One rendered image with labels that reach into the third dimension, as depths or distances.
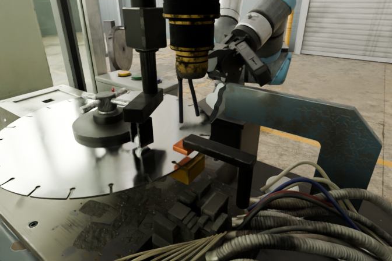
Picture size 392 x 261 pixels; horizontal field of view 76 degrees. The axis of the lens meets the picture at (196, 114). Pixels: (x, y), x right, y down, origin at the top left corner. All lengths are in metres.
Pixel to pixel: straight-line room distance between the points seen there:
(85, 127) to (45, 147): 0.06
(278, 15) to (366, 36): 5.55
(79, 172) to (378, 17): 6.00
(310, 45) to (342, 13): 0.83
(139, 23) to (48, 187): 0.21
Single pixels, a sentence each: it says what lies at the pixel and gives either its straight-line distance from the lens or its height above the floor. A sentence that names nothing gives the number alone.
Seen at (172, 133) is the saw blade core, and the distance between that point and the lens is 0.39.
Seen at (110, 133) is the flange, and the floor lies 0.96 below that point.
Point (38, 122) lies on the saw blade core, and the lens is 0.49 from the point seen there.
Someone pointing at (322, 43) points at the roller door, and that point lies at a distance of 6.23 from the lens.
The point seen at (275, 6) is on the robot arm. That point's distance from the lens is 0.63.
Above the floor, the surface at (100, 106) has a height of 0.99.
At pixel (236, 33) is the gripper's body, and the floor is 1.07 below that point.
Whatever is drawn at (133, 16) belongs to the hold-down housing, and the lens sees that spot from 0.34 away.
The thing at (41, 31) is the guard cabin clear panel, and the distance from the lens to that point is 0.87.
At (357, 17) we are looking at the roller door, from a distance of 6.12.
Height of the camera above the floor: 1.14
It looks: 25 degrees down
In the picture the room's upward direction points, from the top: straight up
